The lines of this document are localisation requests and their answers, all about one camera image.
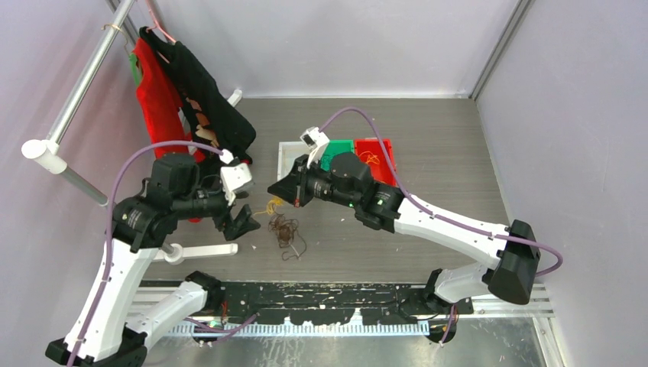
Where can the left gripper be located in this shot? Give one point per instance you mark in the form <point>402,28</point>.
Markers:
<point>233,228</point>

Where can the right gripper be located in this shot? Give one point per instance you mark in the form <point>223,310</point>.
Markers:
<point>294,187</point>

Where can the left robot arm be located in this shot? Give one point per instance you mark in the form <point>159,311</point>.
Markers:
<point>105,334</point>

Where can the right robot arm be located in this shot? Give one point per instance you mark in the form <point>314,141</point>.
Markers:
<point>505,263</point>

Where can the white plastic bin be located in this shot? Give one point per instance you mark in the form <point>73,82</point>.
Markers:
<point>288,151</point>

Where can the green plastic bin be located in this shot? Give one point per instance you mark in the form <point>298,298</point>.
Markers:
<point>336,147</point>

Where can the red plastic bin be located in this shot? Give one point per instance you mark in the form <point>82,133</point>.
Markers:
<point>370,152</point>

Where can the black shirt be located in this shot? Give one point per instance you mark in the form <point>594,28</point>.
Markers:
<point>212,119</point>

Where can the red shirt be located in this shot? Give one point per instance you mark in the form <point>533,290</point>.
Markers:
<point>159,101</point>

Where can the green hanger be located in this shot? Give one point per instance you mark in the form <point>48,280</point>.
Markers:
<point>135,69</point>

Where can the metal clothes rack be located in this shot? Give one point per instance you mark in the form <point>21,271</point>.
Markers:
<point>45,151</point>

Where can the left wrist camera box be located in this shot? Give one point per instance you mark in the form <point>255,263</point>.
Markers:
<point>237,181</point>

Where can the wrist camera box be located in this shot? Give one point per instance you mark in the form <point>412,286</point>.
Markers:
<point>317,143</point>
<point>237,181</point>

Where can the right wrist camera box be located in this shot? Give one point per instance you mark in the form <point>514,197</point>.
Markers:
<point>317,143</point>

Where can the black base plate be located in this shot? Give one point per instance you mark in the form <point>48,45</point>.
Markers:
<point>322,304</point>

